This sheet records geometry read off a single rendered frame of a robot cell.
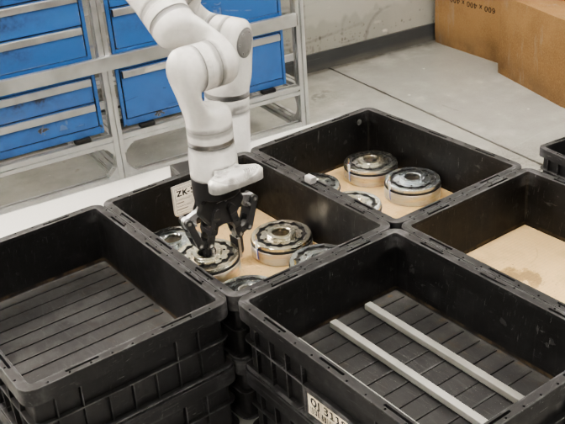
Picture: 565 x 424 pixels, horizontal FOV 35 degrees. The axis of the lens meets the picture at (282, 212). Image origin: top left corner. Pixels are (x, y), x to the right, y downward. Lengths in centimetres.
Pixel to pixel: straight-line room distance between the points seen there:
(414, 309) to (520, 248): 25
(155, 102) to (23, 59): 54
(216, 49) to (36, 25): 203
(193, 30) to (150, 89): 216
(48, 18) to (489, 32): 248
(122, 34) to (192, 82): 213
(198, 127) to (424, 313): 43
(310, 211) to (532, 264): 37
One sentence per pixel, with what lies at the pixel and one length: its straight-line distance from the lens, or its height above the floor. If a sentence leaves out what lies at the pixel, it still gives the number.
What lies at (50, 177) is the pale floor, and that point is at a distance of 398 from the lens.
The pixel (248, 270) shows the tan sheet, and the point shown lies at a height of 83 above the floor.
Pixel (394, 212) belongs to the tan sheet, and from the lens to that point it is 163.
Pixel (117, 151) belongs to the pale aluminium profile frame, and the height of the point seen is 24.
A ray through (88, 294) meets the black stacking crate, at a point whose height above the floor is 83.
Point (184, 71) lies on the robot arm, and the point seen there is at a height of 119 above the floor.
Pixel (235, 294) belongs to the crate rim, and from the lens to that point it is 123.
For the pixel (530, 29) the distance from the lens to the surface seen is 448.
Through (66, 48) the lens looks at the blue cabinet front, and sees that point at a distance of 334.
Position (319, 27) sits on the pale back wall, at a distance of 484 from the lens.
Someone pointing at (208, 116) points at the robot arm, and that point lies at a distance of 131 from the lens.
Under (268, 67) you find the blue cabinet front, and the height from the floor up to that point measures 41.
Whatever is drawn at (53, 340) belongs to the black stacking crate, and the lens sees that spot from 139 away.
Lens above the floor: 160
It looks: 28 degrees down
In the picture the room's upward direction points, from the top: 4 degrees counter-clockwise
